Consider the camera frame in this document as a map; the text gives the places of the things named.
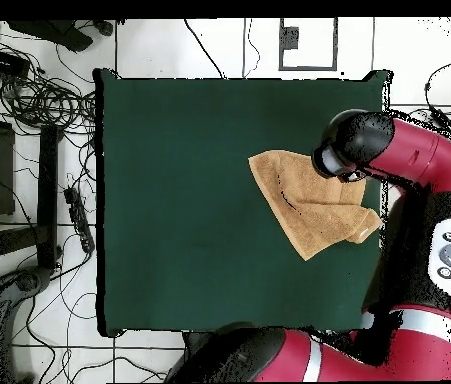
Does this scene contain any orange terry towel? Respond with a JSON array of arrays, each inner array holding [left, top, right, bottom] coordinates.
[[247, 149, 384, 262]]

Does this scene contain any dark green table cloth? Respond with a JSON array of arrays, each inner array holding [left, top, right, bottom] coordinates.
[[93, 67, 395, 339]]

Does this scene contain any long black power strip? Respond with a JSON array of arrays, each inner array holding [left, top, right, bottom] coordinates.
[[63, 186, 97, 256]]

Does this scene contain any black rolling chair base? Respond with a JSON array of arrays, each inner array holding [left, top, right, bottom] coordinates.
[[6, 19, 115, 54]]

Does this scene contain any black adapter box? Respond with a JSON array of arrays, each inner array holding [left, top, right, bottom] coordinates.
[[0, 46, 31, 80]]

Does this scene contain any grey chair base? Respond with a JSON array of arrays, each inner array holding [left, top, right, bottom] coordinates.
[[0, 266, 56, 384]]

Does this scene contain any grey square frame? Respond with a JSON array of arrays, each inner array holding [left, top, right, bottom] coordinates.
[[278, 17, 339, 73]]

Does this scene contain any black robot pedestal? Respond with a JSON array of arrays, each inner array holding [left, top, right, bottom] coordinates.
[[182, 330, 214, 361]]

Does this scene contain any black metal frame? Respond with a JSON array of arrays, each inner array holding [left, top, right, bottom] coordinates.
[[0, 90, 65, 281]]

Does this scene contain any tangle of black cables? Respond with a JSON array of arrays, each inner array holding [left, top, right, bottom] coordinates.
[[0, 65, 98, 137]]

